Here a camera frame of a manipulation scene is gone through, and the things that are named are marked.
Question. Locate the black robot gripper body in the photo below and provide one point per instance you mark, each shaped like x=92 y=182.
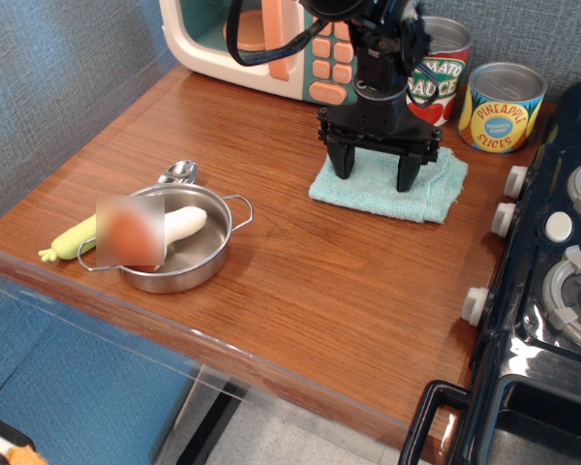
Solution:
x=381 y=121

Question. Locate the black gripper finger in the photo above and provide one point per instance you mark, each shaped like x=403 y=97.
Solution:
x=408 y=169
x=341 y=156

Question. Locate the light blue cloth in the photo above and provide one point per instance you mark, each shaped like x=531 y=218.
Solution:
x=372 y=187

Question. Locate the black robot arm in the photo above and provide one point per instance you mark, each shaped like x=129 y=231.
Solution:
x=389 y=42

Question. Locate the tomato sauce can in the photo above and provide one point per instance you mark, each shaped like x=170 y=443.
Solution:
x=432 y=98

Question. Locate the toy microwave teal and cream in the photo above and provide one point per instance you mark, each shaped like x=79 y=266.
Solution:
x=321 y=73

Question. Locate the white stove knob middle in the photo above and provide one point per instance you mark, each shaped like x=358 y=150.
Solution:
x=502 y=219

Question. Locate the white stove knob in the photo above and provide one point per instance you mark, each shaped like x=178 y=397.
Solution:
x=502 y=219
x=474 y=304
x=515 y=181

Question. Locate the white stove knob rear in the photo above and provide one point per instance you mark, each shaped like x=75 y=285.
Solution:
x=515 y=181

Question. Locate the pineapple slices can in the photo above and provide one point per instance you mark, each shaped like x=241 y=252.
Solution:
x=502 y=102

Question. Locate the white stove knob front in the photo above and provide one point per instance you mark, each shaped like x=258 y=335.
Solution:
x=474 y=304

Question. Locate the metal spoon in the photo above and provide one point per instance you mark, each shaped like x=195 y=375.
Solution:
x=181 y=172

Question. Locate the stainless steel pan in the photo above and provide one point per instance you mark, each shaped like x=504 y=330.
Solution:
x=193 y=259

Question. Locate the plush mushroom toy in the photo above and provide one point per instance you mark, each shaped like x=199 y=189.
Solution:
x=139 y=239

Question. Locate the black toy stove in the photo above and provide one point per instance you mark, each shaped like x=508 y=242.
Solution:
x=523 y=405

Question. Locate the green plush vegetable toy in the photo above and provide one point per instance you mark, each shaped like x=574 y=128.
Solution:
x=79 y=239

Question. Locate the orange plush toy corner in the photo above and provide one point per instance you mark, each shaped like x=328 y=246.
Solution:
x=10 y=454

